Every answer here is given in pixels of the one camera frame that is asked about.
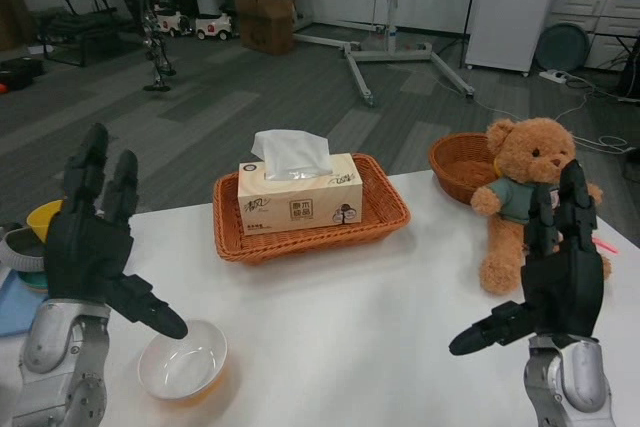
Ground round brown wicker basket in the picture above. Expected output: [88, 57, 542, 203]
[427, 132, 502, 206]

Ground white floor cable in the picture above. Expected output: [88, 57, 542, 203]
[469, 74, 635, 154]

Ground grey bowl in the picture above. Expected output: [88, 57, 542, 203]
[0, 225, 49, 273]

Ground white toy car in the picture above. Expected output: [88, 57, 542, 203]
[194, 11, 237, 42]
[154, 8, 194, 39]

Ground white and orange plastic bowl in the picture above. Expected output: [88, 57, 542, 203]
[137, 318, 229, 403]

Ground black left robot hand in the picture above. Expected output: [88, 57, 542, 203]
[43, 122, 189, 341]

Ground grey metal hoist stand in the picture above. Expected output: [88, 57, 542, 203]
[291, 0, 477, 109]

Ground white drawer units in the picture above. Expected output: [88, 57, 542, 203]
[551, 0, 640, 71]

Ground black metal rack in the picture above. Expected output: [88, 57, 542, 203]
[36, 0, 119, 69]

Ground beige tissue box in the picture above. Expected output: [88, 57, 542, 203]
[236, 128, 365, 238]

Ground brown cardboard boxes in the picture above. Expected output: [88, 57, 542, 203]
[234, 0, 296, 55]

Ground pink plastic stick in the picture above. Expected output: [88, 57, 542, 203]
[591, 236, 620, 255]

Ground brown teddy bear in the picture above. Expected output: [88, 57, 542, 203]
[469, 116, 613, 296]

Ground black tripod stand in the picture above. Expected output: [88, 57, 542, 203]
[436, 0, 482, 56]

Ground blue cloth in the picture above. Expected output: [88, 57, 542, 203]
[0, 273, 50, 339]

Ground grey round disc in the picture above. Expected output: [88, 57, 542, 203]
[536, 21, 592, 73]

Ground silver black humanoid robot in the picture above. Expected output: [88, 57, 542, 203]
[76, 0, 177, 94]

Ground black case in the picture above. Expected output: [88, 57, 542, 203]
[0, 58, 44, 92]

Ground yellow plastic cup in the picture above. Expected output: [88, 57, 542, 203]
[25, 198, 66, 244]

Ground teal plate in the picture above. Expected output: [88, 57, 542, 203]
[16, 268, 52, 295]

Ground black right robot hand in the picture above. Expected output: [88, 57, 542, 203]
[447, 158, 607, 358]

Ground rectangular orange wicker basket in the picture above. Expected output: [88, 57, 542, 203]
[212, 152, 413, 265]

